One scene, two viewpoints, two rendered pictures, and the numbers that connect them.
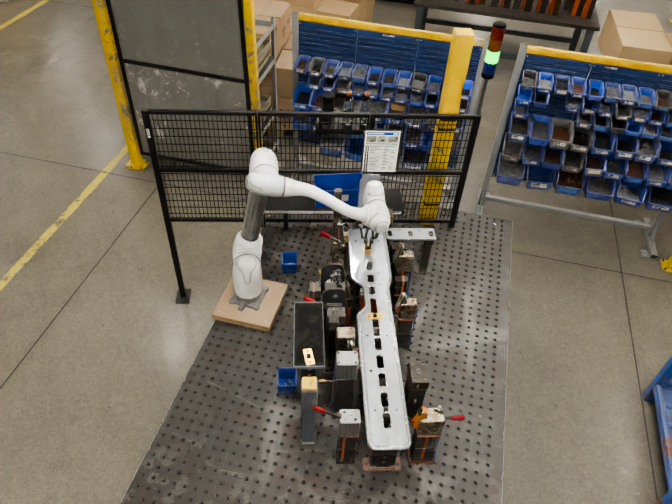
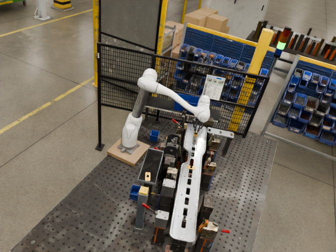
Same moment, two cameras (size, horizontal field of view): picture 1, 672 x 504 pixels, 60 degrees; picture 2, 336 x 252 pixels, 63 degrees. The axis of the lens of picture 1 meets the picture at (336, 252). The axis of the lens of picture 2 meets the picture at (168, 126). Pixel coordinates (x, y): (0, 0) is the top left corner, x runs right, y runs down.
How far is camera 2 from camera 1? 53 cm
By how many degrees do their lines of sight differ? 9
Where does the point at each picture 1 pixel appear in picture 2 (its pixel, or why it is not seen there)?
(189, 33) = (133, 23)
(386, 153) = (216, 89)
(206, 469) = (77, 229)
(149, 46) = (114, 27)
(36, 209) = (44, 94)
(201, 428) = (82, 206)
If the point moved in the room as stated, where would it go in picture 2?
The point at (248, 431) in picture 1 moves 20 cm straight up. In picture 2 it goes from (107, 214) to (107, 199)
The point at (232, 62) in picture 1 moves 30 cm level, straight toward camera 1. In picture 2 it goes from (150, 40) to (149, 47)
